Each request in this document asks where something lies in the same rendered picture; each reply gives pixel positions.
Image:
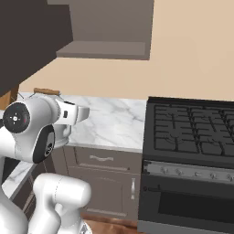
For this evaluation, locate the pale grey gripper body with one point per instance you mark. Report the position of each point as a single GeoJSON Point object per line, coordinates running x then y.
{"type": "Point", "coordinates": [81, 112]}

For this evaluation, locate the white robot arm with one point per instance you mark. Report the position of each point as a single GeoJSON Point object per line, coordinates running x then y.
{"type": "Point", "coordinates": [36, 122]}

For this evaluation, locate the grey corner base cabinet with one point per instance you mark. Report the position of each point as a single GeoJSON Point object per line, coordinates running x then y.
{"type": "Point", "coordinates": [62, 160]}

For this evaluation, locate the grey cabinet door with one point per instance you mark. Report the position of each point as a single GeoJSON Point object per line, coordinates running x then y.
{"type": "Point", "coordinates": [106, 192]}

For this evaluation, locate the grey drawer front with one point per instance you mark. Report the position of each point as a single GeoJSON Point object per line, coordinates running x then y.
{"type": "Point", "coordinates": [122, 160]}

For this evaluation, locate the brown wooden panel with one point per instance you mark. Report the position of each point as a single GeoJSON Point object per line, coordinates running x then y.
{"type": "Point", "coordinates": [8, 97]}

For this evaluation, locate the silver stove knob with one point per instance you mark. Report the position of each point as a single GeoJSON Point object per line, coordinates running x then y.
{"type": "Point", "coordinates": [229, 177]}
{"type": "Point", "coordinates": [179, 172]}
{"type": "Point", "coordinates": [164, 170]}
{"type": "Point", "coordinates": [198, 174]}
{"type": "Point", "coordinates": [213, 175]}

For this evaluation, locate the black stove with grates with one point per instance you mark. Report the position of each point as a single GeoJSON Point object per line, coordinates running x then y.
{"type": "Point", "coordinates": [189, 131]}

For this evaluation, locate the black oven door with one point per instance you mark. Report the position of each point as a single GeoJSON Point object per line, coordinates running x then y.
{"type": "Point", "coordinates": [186, 207]}

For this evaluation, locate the grey-brown wall cabinet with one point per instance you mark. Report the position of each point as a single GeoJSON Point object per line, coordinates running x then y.
{"type": "Point", "coordinates": [106, 27]}

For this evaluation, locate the dark brown wall cabinet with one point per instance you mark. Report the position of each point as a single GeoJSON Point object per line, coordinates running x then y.
{"type": "Point", "coordinates": [27, 36]}

